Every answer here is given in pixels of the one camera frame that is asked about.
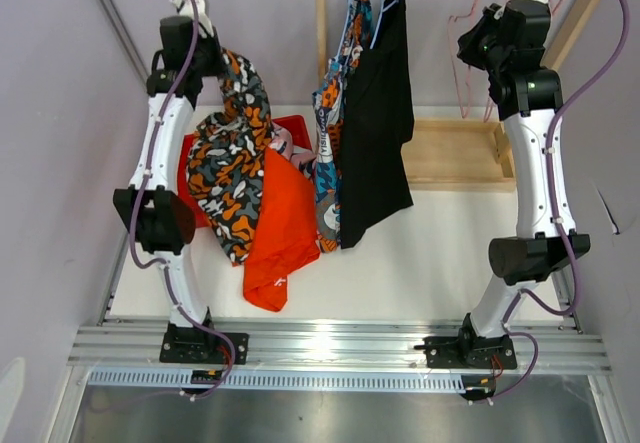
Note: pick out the white slotted cable duct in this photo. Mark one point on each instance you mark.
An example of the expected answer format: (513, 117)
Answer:
(413, 382)

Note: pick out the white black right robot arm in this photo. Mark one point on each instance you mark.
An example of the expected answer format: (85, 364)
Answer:
(508, 44)

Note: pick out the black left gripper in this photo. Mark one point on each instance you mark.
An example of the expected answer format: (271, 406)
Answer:
(214, 44)

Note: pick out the orange grey camouflage shorts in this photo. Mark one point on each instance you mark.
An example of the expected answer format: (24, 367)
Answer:
(226, 162)

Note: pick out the aluminium mounting rail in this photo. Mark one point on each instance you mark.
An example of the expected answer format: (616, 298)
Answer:
(335, 345)

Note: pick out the blue wire hanger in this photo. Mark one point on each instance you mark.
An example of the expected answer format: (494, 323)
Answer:
(384, 8)
(345, 41)

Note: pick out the pink patterned shorts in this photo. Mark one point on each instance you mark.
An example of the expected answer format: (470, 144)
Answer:
(302, 159)

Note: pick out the black shorts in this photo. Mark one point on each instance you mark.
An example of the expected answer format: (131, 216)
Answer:
(379, 120)

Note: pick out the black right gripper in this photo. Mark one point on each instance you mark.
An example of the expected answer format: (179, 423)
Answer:
(468, 43)

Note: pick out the wooden clothes rack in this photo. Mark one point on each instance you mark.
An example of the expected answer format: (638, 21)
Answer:
(455, 154)

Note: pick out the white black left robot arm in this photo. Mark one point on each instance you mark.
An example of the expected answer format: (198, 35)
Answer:
(161, 226)

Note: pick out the red plastic tray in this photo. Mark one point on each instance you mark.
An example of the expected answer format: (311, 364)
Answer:
(294, 124)

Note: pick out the blue orange cartoon shorts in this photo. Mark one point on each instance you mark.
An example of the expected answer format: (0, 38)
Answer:
(329, 102)

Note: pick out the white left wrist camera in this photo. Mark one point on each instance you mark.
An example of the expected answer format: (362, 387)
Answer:
(199, 10)

